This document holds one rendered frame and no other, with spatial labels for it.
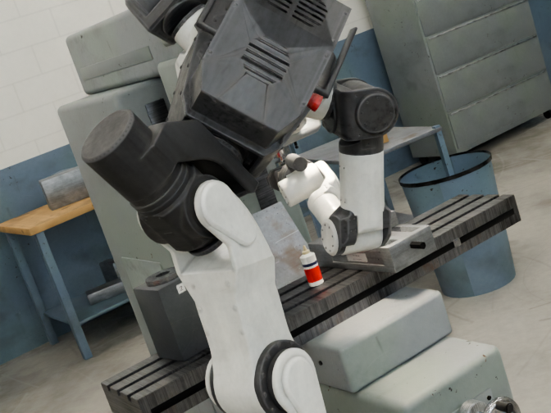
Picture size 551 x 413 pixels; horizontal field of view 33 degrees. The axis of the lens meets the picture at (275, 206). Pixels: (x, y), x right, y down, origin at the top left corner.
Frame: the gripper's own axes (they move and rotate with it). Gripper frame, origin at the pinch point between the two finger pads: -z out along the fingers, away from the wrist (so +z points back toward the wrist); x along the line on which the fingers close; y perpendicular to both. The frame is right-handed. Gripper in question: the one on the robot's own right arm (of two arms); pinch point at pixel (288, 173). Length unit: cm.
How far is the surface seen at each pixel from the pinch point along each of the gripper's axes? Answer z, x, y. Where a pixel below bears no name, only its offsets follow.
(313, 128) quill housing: 6.0, -8.9, -9.4
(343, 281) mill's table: 6.4, -3.8, 30.6
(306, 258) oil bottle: 1.7, 2.9, 22.5
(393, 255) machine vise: 15.6, -16.0, 26.0
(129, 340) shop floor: -333, 76, 119
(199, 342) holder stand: 17.8, 36.2, 28.5
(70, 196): -363, 79, 26
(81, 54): -69, 39, -47
